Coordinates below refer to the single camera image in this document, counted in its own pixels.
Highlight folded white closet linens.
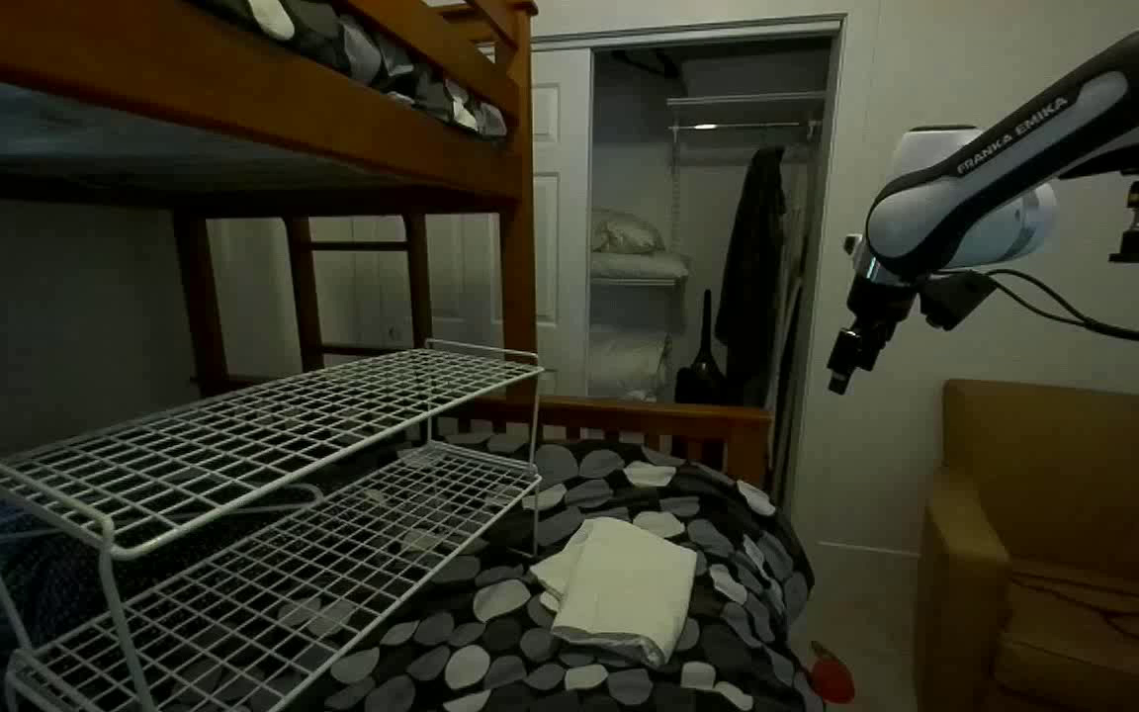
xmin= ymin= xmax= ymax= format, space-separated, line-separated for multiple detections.
xmin=585 ymin=207 xmax=697 ymax=290

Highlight dark hanging coat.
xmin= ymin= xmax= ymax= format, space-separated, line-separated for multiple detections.
xmin=713 ymin=141 xmax=791 ymax=407

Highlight black closet vacuum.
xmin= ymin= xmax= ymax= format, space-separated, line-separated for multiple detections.
xmin=671 ymin=290 xmax=731 ymax=407

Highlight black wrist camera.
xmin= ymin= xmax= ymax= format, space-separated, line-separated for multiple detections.
xmin=917 ymin=269 xmax=995 ymax=336

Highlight closet wire shelf rod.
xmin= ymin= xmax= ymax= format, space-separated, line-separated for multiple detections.
xmin=665 ymin=84 xmax=830 ymax=148

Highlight tan armchair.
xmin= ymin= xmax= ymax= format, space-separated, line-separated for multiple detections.
xmin=914 ymin=376 xmax=1139 ymax=712

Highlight white towel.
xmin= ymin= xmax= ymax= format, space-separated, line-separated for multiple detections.
xmin=527 ymin=516 xmax=698 ymax=667

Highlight white wire shelf rack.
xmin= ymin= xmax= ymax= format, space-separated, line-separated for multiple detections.
xmin=0 ymin=336 xmax=549 ymax=712

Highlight black grey spotted duvet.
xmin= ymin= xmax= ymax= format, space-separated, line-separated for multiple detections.
xmin=290 ymin=421 xmax=821 ymax=712

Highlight wooden bunk bed frame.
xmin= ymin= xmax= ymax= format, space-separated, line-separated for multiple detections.
xmin=0 ymin=0 xmax=776 ymax=489

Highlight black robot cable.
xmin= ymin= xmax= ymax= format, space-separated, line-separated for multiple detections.
xmin=979 ymin=264 xmax=1139 ymax=348

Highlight white closet door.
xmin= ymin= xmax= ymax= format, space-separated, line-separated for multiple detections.
xmin=528 ymin=45 xmax=595 ymax=401

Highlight small red object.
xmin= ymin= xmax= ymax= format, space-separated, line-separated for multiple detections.
xmin=806 ymin=645 xmax=859 ymax=708

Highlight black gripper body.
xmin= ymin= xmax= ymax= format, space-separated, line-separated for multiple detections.
xmin=842 ymin=264 xmax=924 ymax=353

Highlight spotted bunk bedding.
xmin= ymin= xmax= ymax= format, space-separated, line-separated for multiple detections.
xmin=196 ymin=0 xmax=514 ymax=141

